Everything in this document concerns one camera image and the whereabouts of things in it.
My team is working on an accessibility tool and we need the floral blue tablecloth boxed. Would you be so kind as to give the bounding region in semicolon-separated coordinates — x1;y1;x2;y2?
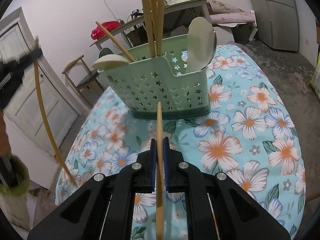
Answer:
55;44;306;237

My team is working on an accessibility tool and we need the wooden chair dark seat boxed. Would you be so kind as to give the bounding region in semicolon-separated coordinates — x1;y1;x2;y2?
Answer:
62;55;105;108

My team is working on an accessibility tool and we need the white door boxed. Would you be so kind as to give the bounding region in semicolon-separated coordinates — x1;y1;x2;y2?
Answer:
1;8;88;157

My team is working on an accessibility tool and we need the red bag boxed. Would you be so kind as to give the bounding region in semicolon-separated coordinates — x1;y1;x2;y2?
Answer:
90;21;122;40

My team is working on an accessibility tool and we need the grey side table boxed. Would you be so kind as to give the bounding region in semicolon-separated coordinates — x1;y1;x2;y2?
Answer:
89;0;212;51

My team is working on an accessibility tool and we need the white ceramic soup spoon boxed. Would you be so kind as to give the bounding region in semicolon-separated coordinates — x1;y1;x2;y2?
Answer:
92;54;130;70

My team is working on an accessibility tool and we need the green plastic utensil basket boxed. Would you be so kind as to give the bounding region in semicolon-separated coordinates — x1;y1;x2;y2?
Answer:
99;35;210;119

